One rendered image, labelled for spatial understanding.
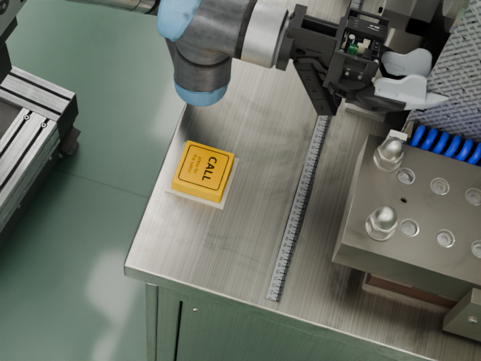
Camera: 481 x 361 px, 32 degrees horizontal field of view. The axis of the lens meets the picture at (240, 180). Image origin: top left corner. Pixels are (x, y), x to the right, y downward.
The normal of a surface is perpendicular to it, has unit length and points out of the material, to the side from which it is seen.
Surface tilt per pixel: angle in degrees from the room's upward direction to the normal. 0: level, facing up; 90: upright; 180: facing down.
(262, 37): 44
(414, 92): 90
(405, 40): 90
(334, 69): 90
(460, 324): 90
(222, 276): 0
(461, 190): 0
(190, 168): 0
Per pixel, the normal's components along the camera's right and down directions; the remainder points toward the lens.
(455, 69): -0.28, 0.84
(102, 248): 0.10, -0.46
